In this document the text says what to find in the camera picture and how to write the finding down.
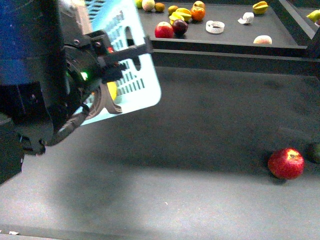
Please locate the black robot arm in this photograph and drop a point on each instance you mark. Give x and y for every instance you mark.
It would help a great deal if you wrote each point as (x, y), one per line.
(54, 71)

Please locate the light blue plastic shopping basket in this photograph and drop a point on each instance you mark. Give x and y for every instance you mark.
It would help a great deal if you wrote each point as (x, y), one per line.
(139, 87)

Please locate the brown kiwi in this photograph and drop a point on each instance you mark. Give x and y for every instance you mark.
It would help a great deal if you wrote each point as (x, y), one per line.
(159, 7)

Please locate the green pear right shelf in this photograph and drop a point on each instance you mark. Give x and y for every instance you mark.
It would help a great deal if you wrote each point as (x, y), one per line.
(314, 16)

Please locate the yellow star fruit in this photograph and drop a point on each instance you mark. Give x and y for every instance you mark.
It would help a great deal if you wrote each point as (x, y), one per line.
(180, 14)

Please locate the black shelf tray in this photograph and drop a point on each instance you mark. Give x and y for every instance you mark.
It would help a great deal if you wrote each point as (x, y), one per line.
(220, 32)

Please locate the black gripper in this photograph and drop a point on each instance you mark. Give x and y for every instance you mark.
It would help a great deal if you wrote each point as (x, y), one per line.
(91, 61)

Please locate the green apple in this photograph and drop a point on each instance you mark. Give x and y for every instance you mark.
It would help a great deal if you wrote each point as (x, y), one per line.
(138, 4)

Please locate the yellow-green star fruit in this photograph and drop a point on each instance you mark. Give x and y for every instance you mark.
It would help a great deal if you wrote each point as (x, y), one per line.
(260, 8)

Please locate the crumpled white foam net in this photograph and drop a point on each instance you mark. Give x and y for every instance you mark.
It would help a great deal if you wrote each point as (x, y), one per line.
(247, 18)

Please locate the red apple on shelf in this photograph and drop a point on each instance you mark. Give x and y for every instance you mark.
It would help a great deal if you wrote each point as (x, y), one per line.
(164, 30)

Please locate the pale peach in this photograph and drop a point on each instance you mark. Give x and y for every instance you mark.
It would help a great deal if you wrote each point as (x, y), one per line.
(263, 39)

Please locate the green-yellow lemon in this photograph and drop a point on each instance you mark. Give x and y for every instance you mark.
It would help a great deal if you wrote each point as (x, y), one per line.
(172, 9)

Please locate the red apple on table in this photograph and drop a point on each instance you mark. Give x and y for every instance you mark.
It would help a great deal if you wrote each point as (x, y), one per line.
(286, 164)

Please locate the yellow mango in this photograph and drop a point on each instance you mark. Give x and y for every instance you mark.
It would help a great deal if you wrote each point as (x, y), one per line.
(113, 89)

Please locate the beige round melon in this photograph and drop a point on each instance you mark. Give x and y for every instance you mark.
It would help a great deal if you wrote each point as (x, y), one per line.
(148, 5)

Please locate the orange persimmon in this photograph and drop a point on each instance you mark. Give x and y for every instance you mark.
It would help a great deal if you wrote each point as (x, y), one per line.
(197, 13)

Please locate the dark green avocado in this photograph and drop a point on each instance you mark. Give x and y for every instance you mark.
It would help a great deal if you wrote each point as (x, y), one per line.
(313, 151)

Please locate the dark purple plum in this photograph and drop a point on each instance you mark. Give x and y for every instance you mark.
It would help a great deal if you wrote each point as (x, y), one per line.
(180, 27)

